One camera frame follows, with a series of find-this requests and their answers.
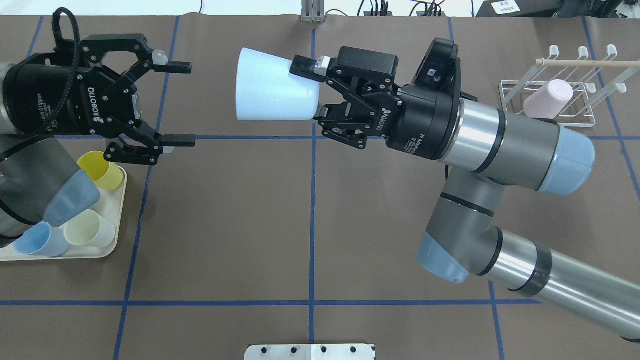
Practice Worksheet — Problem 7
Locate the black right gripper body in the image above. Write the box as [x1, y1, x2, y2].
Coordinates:
[320, 47, 461, 160]

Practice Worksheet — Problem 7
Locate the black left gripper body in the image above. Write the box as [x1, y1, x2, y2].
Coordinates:
[2, 34, 162, 166]

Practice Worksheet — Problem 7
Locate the pink plastic cup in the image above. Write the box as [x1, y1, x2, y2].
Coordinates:
[523, 79, 574, 120]

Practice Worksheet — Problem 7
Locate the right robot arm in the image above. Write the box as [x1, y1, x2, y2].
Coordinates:
[288, 38, 639, 344]

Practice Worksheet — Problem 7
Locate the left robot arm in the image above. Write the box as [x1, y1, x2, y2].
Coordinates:
[0, 33, 195, 248]

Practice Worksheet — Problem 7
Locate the yellow plastic cup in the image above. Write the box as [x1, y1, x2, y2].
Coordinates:
[77, 151, 124, 191]

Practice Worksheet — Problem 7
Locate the cream plastic cup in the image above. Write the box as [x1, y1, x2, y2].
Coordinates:
[62, 209, 116, 248]

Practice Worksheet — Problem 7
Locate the light blue plastic cup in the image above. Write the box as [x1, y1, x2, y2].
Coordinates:
[12, 221, 70, 257]

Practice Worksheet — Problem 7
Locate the cream plastic tray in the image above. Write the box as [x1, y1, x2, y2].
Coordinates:
[0, 167, 128, 262]

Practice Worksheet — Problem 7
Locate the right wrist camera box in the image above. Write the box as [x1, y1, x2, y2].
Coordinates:
[412, 38, 461, 95]

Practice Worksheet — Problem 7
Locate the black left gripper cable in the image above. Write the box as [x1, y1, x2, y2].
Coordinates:
[51, 7, 83, 121]

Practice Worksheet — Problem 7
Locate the white wire cup rack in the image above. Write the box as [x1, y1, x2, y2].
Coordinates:
[498, 44, 639, 128]

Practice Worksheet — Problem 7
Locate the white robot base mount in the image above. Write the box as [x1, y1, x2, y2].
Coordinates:
[244, 343, 377, 360]

